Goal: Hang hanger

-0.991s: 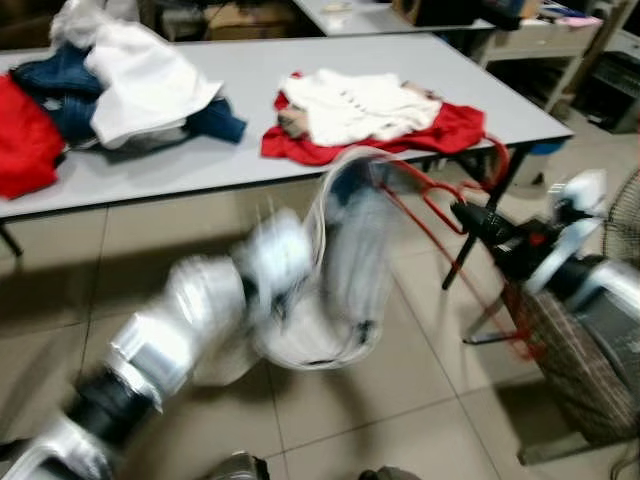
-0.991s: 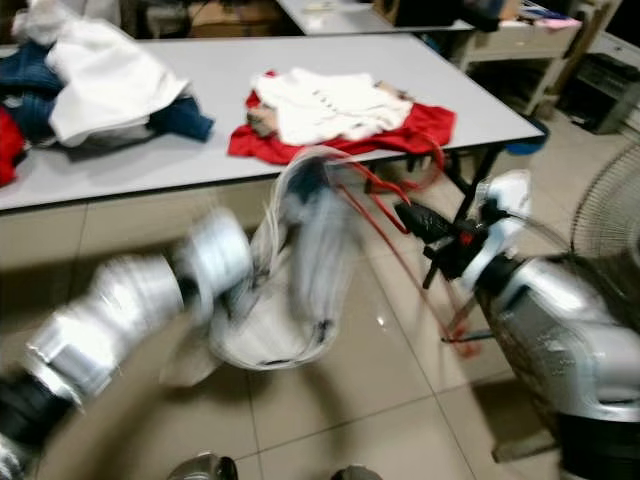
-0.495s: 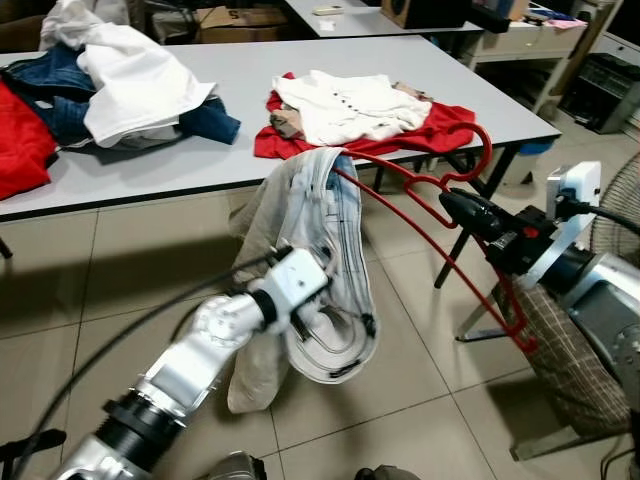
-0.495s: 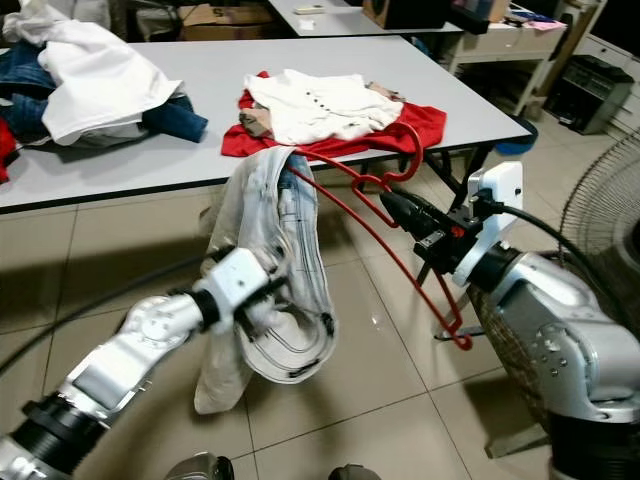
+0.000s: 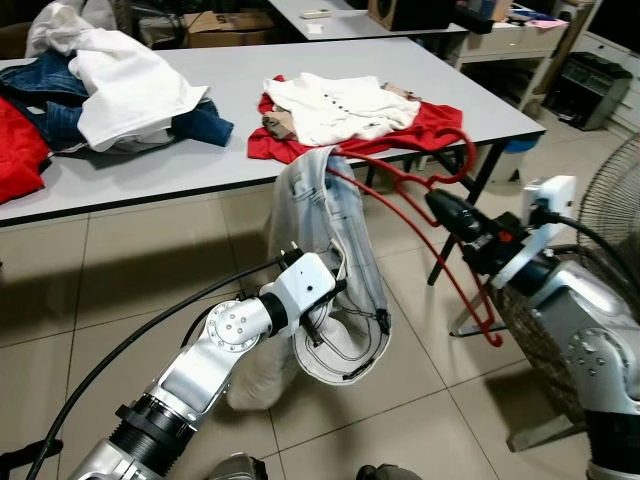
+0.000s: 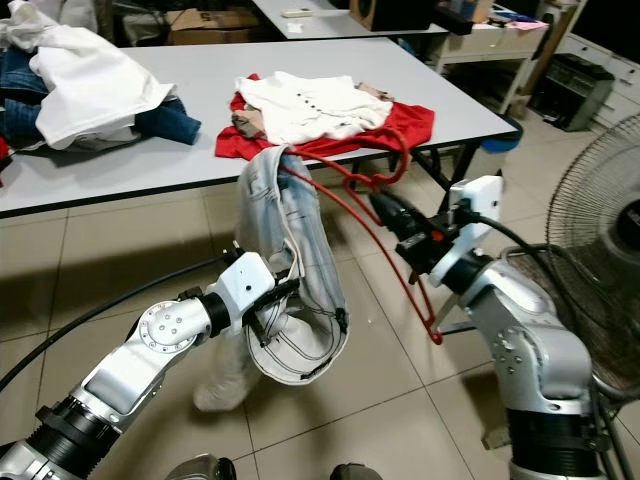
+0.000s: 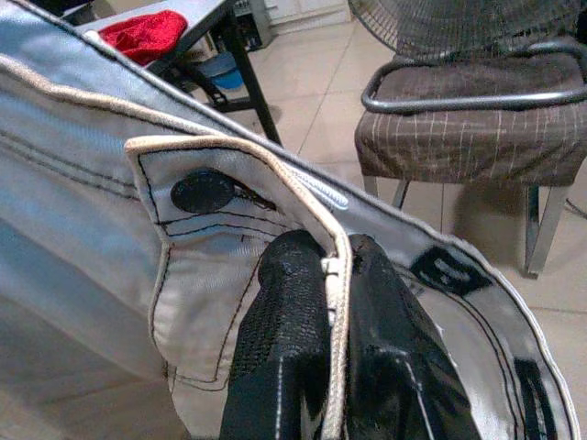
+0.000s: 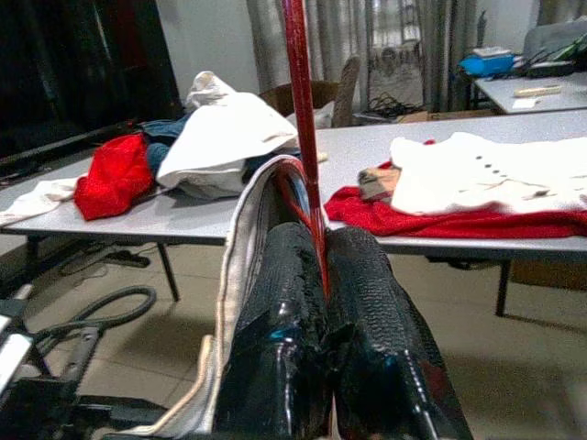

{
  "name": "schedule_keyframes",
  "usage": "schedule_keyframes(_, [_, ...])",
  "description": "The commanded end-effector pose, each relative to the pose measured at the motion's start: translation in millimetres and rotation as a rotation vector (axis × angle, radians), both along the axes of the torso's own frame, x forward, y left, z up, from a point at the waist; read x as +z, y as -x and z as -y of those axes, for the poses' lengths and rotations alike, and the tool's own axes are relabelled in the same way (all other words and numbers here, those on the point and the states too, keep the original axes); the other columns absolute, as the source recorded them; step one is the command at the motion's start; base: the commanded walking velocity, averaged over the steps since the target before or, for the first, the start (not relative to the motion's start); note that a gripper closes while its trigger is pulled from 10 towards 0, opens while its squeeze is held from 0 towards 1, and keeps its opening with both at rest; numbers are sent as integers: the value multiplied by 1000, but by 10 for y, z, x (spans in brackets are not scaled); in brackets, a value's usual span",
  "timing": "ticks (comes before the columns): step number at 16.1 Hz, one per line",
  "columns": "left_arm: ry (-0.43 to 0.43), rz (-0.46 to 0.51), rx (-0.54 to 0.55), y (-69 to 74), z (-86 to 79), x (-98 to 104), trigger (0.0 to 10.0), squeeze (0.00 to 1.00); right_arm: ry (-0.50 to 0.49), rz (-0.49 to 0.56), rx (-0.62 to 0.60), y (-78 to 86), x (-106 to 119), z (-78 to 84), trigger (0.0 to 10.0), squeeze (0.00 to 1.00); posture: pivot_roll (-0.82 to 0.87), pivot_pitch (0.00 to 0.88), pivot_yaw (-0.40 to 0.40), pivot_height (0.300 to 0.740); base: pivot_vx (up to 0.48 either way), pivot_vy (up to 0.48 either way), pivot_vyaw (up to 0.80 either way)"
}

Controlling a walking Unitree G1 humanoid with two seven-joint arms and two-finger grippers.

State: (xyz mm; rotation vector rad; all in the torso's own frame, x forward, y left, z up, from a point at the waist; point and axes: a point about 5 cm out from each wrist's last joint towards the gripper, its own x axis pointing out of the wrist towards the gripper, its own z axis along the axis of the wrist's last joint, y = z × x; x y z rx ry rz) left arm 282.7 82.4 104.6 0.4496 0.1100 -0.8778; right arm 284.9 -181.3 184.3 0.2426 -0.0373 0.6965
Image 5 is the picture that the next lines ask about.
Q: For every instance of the white shirt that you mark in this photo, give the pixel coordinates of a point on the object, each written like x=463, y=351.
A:
x=140, y=90

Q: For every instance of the red plastic hanger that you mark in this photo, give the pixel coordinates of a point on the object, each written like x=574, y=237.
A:
x=472, y=155

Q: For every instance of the grey robot right leg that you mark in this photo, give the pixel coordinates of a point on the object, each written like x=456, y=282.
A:
x=378, y=473

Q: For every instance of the white remote control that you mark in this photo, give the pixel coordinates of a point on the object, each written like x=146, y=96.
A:
x=316, y=13

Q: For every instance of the wooden speaker box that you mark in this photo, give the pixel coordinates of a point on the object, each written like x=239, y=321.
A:
x=405, y=12

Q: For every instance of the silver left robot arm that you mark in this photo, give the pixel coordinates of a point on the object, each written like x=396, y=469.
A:
x=200, y=370

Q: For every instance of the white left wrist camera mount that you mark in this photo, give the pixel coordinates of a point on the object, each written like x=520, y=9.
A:
x=305, y=285

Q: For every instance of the checked fabric metal chair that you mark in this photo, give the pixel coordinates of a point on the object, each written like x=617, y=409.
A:
x=525, y=330

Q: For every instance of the black electronic device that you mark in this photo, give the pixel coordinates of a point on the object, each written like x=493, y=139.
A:
x=590, y=90

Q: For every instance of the grey table black legs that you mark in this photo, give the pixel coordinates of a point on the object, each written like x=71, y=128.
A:
x=230, y=170

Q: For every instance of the beige desk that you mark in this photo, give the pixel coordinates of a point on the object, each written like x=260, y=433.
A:
x=500, y=45

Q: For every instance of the red shirt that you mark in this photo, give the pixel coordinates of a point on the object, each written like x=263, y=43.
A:
x=435, y=125
x=20, y=150

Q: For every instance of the grey robot left leg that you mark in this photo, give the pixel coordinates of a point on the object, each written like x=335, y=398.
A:
x=235, y=468

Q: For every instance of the blue lidded bin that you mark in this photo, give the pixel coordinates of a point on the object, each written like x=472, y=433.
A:
x=515, y=160

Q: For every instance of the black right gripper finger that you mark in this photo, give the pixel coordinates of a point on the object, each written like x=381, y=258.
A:
x=455, y=213

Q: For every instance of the cream shirt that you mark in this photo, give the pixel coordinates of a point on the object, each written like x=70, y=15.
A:
x=340, y=110

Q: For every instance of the off-white cloth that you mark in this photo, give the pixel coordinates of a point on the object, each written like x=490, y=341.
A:
x=60, y=25

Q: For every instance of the pale denim jeans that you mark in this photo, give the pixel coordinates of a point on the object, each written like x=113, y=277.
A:
x=330, y=200

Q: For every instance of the blue denim jeans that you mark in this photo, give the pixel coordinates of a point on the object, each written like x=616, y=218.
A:
x=205, y=125

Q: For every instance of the brown cardboard box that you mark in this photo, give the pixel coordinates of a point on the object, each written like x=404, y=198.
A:
x=230, y=30

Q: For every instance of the grey robot leg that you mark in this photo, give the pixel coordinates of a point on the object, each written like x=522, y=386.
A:
x=378, y=473
x=235, y=468

